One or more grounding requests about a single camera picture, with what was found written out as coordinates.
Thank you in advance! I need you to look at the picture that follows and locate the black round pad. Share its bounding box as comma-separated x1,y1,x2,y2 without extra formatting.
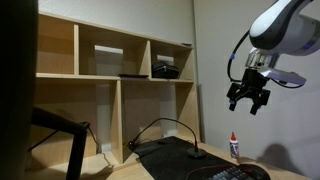
237,162,272,180

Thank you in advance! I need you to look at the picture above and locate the white glue bottle red cap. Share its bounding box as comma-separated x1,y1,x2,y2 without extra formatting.
229,131,240,160

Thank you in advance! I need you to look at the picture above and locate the black metal bracket stand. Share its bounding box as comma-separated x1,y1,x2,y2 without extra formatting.
27,105,91,180

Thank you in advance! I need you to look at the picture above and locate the dark mechanical keyboard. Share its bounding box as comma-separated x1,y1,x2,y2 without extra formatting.
204,166,256,180

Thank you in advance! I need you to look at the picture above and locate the wooden shelf unit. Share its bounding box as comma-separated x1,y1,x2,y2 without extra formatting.
24,12,202,173

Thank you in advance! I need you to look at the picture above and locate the flat black tablet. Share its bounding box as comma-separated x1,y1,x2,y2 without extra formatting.
117,73,150,80

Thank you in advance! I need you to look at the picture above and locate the thin grey cable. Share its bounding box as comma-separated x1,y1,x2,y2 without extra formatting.
87,125,115,169

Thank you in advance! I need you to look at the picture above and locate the large black panel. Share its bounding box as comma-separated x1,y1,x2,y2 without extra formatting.
0,0,39,180

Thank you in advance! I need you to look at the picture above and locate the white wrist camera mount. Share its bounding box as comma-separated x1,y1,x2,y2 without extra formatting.
259,66,307,86

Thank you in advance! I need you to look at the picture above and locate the black desk mat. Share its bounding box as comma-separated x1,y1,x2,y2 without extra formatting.
132,135,234,180

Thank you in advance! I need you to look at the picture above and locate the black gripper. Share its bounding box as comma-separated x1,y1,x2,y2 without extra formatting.
226,68,272,116

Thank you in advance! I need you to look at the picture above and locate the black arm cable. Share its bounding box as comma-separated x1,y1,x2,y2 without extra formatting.
227,29,251,83

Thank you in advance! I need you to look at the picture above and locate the black box on shelf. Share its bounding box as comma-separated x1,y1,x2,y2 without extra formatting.
151,61,181,80

